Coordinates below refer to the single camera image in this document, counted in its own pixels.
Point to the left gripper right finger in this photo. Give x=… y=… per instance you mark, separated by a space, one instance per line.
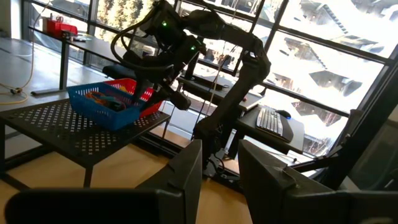
x=273 y=193

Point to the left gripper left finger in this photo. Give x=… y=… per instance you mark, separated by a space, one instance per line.
x=183 y=186

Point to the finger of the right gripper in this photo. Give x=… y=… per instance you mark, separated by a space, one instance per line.
x=155 y=98
x=139 y=91

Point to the orange yellow crayon box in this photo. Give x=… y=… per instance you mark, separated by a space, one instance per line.
x=123 y=89

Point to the red plastic basket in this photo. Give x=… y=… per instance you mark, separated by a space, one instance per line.
x=124 y=83

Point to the blue plastic basket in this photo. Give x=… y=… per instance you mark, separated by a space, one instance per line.
x=102 y=115

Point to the orange rubber band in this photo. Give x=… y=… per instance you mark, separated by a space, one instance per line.
x=93 y=95

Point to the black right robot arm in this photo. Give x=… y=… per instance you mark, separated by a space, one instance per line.
x=248 y=71

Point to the dark grey desk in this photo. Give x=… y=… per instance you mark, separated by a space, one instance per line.
x=248 y=124
x=211 y=90

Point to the white office table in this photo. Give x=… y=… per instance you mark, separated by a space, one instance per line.
x=93 y=46

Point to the black white computer keyboard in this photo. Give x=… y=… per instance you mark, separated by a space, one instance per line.
x=272 y=123

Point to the black computer mouse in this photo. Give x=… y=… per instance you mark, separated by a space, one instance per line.
x=283 y=114

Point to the black mesh metal shelf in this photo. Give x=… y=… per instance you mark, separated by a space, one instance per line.
x=62 y=130

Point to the red plastic bin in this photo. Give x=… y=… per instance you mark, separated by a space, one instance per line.
x=62 y=28

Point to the yellow power plug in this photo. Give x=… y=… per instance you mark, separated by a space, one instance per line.
x=16 y=91

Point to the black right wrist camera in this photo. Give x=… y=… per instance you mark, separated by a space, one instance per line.
x=166 y=23

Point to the black rig upright post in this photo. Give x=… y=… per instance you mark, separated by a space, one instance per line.
x=367 y=124

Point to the black window frame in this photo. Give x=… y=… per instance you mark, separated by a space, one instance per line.
x=326 y=45

